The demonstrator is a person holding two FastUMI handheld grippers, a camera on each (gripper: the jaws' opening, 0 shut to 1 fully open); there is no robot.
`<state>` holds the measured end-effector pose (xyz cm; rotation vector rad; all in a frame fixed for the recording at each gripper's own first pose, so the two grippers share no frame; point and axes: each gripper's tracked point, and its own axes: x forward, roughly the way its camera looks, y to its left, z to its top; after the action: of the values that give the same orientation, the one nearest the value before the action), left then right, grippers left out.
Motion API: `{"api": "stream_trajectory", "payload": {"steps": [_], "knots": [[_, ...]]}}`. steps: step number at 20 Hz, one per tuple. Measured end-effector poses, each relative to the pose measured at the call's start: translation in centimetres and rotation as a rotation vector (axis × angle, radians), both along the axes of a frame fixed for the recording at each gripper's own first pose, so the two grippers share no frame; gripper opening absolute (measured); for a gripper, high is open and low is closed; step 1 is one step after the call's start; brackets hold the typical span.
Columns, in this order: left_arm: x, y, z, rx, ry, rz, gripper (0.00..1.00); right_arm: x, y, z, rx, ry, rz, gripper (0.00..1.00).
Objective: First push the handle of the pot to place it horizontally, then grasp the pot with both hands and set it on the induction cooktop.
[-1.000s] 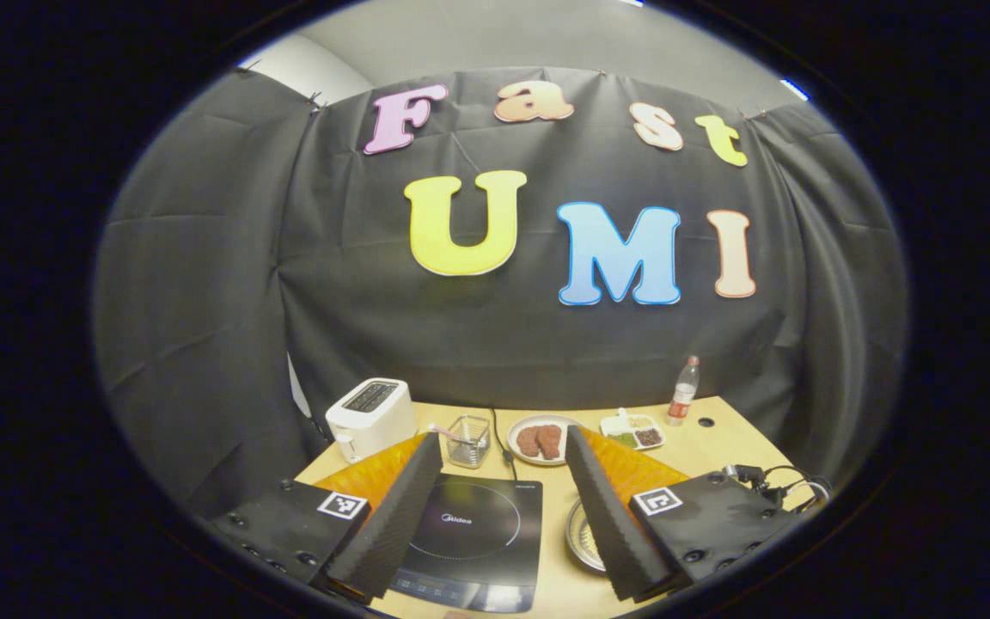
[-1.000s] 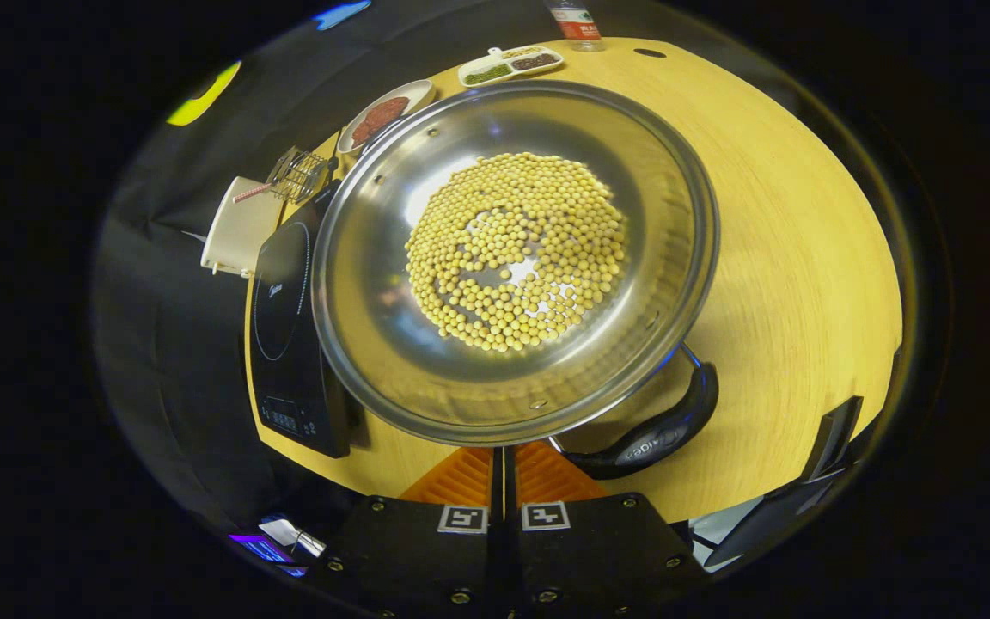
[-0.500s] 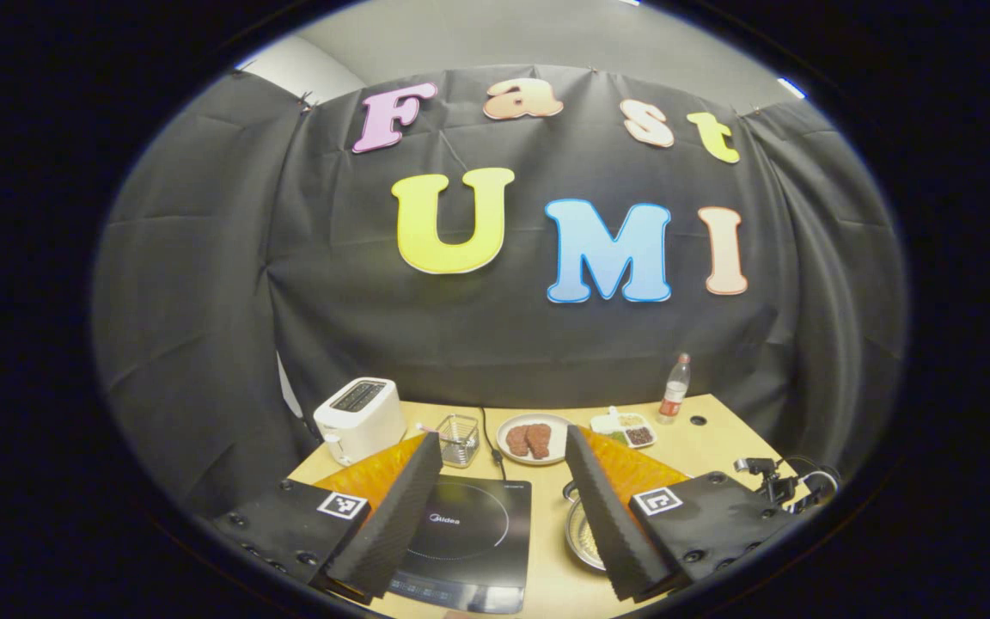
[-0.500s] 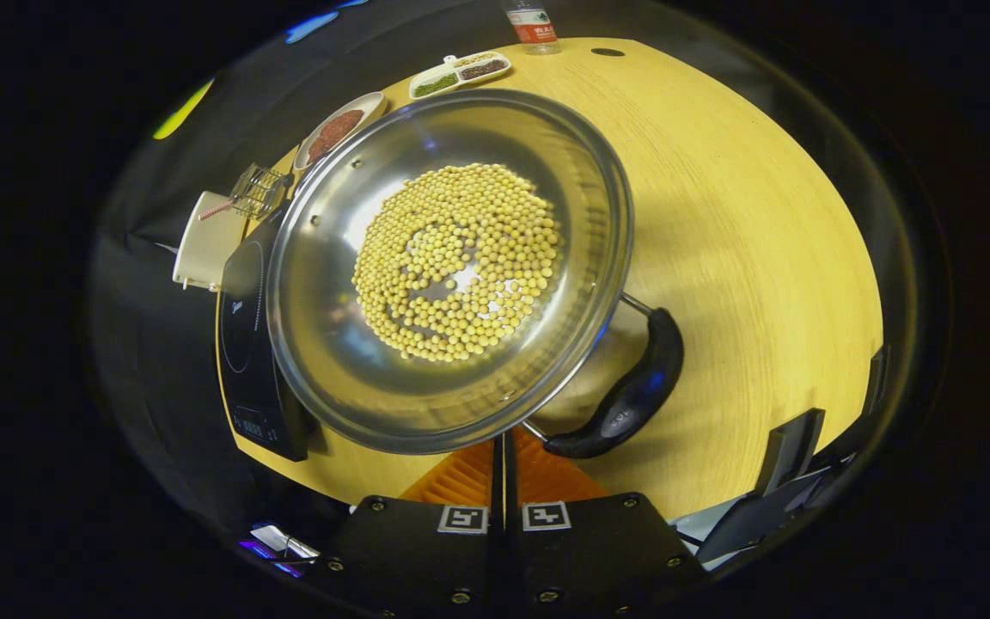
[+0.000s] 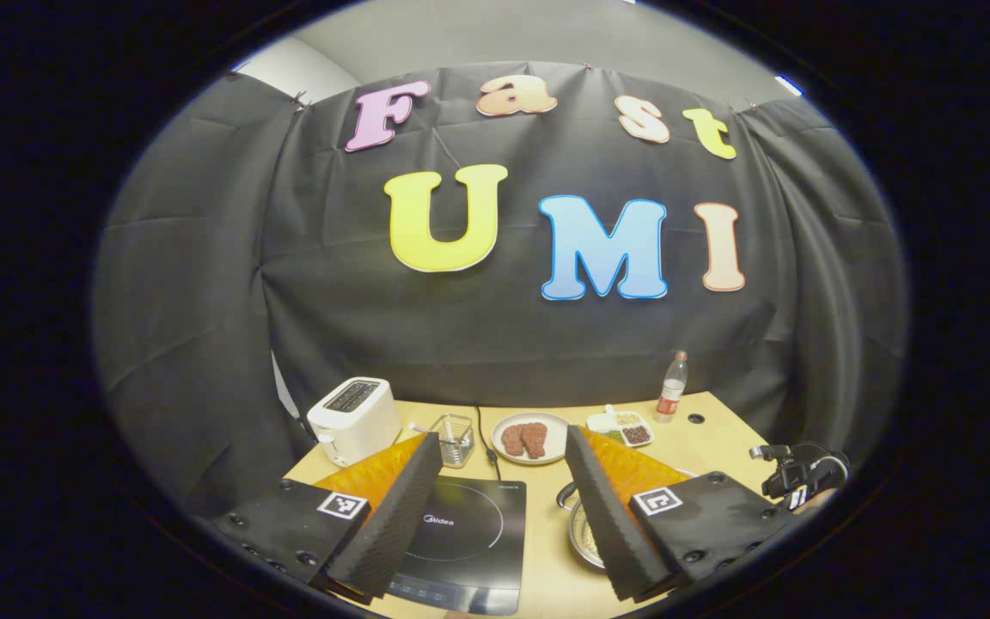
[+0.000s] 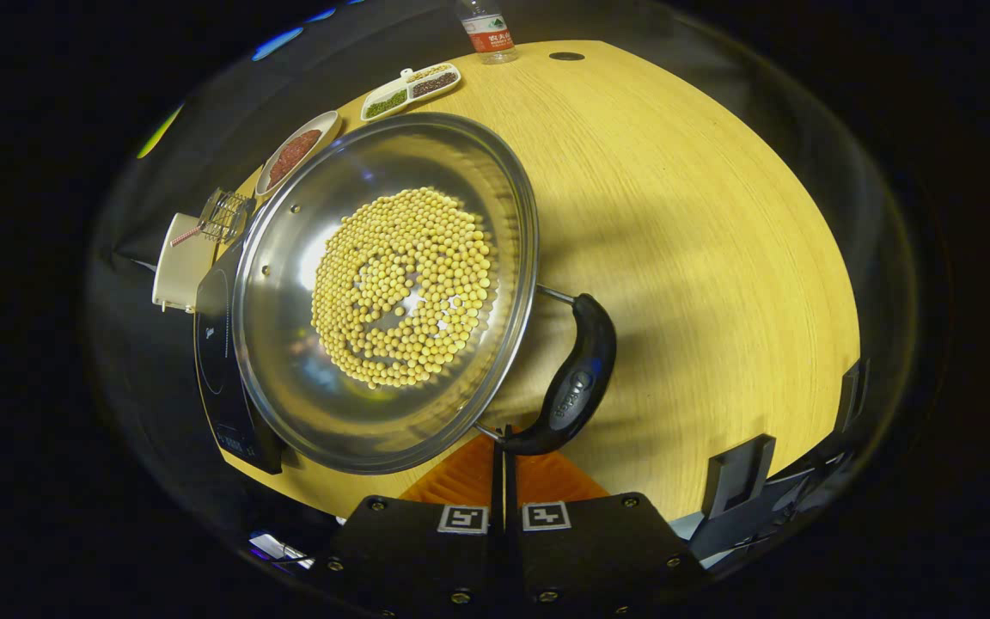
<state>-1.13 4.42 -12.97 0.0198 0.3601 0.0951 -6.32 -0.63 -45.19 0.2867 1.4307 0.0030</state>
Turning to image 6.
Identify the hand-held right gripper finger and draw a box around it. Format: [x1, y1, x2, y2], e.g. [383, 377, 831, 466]
[330, 426, 506, 619]
[505, 443, 708, 619]

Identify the steel pot with black handles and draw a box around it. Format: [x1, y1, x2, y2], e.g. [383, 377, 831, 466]
[232, 112, 619, 476]

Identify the black induction cooktop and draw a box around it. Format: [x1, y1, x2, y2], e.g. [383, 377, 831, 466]
[193, 248, 286, 476]

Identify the pile of soybeans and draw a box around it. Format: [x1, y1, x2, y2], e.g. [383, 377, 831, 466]
[310, 186, 501, 390]

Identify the white toaster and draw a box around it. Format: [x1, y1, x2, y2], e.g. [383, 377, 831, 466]
[151, 212, 222, 313]

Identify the red meat patty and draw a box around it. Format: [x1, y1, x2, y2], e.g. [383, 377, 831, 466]
[287, 128, 323, 166]
[268, 150, 303, 187]

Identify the white oval plate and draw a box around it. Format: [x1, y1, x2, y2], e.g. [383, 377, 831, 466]
[254, 109, 344, 199]

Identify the white divided dish of beans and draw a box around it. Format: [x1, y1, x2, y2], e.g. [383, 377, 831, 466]
[360, 62, 462, 123]

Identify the clear water bottle red label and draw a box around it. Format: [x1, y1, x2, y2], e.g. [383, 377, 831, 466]
[455, 0, 521, 66]

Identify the wire mesh basket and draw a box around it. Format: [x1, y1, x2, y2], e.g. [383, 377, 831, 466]
[199, 188, 254, 244]

